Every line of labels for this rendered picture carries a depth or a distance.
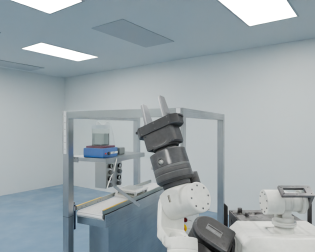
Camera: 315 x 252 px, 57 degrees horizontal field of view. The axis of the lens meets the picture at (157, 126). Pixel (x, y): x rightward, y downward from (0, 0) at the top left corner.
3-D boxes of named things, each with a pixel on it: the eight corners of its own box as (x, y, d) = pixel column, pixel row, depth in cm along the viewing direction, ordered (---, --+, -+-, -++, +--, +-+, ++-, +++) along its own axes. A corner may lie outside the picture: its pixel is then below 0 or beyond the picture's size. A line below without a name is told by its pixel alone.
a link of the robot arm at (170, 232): (157, 191, 71) (154, 251, 64) (179, 182, 64) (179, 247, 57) (178, 196, 74) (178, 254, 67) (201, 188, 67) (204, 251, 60)
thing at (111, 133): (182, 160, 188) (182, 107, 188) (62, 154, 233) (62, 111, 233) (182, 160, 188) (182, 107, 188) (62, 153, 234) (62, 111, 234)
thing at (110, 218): (105, 228, 227) (105, 215, 227) (77, 223, 240) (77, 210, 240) (171, 193, 344) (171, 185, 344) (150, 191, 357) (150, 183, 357)
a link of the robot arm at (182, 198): (146, 176, 69) (159, 224, 66) (173, 162, 62) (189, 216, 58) (182, 170, 76) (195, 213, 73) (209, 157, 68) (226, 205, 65)
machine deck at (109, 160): (105, 164, 222) (105, 158, 222) (68, 161, 239) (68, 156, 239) (144, 156, 278) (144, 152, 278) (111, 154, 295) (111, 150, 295)
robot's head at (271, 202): (259, 218, 83) (259, 187, 83) (294, 218, 83) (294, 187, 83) (268, 226, 76) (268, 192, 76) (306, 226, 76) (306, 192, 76)
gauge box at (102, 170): (106, 188, 222) (106, 162, 222) (94, 187, 227) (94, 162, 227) (121, 183, 242) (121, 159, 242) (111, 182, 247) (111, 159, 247)
